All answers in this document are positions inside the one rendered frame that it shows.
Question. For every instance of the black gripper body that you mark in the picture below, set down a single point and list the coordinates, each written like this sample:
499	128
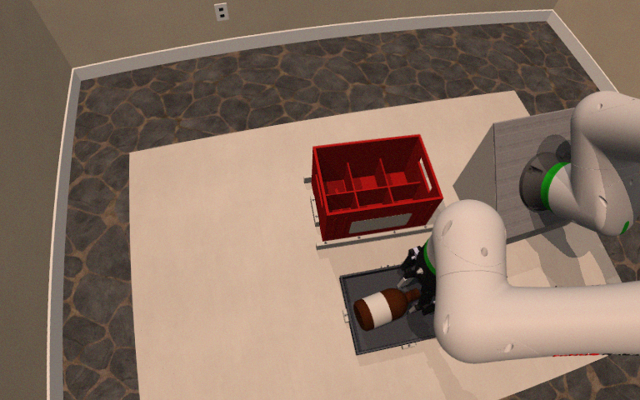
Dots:
424	284

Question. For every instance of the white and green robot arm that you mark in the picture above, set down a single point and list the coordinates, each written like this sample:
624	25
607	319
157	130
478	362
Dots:
479	317

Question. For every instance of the red divided crate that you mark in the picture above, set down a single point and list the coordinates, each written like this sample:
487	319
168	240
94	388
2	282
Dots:
375	206

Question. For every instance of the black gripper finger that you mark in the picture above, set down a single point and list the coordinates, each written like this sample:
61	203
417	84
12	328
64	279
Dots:
423	303
408	276

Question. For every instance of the brown bottle with white label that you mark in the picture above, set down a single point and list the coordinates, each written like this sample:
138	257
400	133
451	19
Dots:
383	307

